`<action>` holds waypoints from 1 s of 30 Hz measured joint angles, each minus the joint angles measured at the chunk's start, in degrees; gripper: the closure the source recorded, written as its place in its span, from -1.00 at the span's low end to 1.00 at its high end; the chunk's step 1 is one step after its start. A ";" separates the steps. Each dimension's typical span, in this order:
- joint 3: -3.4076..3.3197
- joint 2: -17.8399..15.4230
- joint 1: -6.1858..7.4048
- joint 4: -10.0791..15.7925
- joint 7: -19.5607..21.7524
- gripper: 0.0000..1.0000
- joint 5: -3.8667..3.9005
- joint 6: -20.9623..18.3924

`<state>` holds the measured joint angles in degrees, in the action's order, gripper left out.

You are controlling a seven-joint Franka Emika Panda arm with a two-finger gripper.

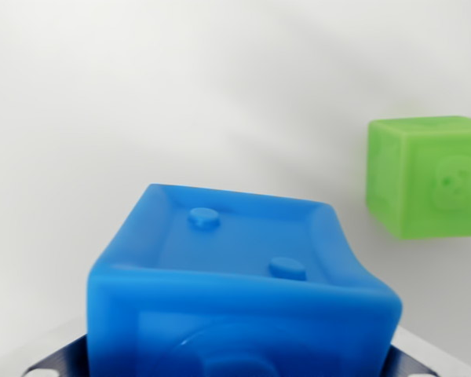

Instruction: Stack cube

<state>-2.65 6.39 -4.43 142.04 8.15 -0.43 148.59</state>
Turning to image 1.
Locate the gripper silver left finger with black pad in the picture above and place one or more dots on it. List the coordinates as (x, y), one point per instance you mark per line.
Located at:
(64, 355)

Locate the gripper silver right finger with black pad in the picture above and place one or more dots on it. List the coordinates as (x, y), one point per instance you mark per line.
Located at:
(408, 363)

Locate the blue soft cube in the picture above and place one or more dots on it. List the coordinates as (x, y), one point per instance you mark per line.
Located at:
(235, 306)

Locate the green soft cube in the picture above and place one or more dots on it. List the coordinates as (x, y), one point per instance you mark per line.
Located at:
(424, 176)

